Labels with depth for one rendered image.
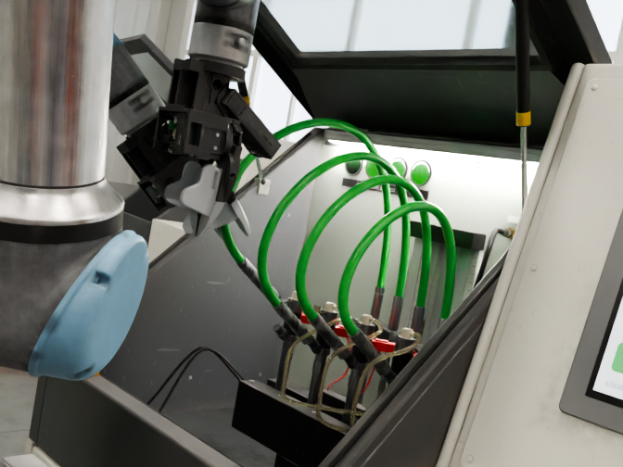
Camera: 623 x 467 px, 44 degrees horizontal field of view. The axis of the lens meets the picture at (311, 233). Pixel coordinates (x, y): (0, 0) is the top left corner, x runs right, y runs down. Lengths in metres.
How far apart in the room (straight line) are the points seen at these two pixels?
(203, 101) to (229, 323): 0.74
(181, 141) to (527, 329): 0.49
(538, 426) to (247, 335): 0.81
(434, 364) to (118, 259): 0.54
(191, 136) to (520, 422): 0.52
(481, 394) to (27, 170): 0.67
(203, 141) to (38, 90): 0.42
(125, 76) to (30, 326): 0.59
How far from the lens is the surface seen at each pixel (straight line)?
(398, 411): 0.95
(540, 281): 1.01
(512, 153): 1.32
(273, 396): 1.24
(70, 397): 1.34
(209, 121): 0.92
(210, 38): 0.94
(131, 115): 1.08
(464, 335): 1.02
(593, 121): 1.07
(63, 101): 0.53
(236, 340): 1.61
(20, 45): 0.53
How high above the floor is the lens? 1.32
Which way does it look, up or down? 3 degrees down
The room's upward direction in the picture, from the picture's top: 10 degrees clockwise
